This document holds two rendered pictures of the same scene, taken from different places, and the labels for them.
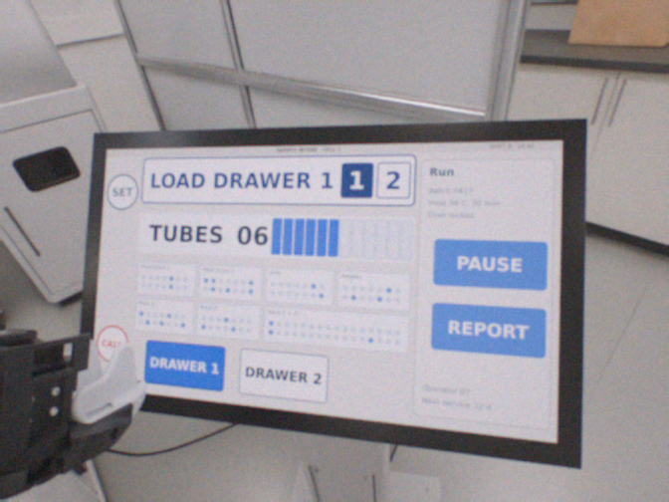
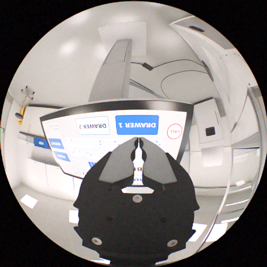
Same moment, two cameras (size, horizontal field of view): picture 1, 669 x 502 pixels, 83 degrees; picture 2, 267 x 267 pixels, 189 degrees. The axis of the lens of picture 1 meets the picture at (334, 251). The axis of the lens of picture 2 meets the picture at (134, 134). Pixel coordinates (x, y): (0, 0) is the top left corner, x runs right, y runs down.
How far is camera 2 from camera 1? 35 cm
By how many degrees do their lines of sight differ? 29
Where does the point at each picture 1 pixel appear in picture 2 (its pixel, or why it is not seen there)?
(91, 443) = (84, 193)
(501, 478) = (95, 63)
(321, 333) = (83, 141)
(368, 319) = (74, 145)
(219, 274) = not seen: hidden behind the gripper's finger
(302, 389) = (83, 122)
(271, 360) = (96, 131)
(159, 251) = not seen: hidden behind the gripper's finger
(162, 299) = not seen: hidden behind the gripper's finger
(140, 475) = (189, 55)
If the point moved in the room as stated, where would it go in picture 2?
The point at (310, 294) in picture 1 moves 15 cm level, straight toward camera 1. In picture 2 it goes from (91, 152) to (43, 145)
